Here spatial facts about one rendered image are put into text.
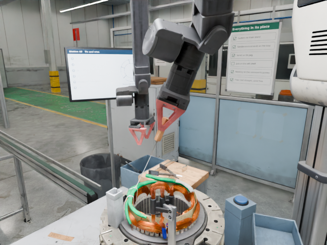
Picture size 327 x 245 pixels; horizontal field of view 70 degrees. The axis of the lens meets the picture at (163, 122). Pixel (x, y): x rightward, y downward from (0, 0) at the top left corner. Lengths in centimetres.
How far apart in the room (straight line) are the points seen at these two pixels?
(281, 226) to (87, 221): 80
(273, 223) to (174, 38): 57
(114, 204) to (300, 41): 66
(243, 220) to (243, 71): 215
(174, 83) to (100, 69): 113
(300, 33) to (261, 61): 197
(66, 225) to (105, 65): 95
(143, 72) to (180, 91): 37
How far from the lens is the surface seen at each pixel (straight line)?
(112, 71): 160
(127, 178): 98
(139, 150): 319
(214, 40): 46
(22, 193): 260
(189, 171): 95
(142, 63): 85
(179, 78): 50
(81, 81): 157
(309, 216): 88
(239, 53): 284
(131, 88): 91
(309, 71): 76
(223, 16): 45
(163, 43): 46
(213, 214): 68
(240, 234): 88
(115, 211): 60
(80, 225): 119
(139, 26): 82
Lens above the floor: 149
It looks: 15 degrees down
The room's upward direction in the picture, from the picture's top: straight up
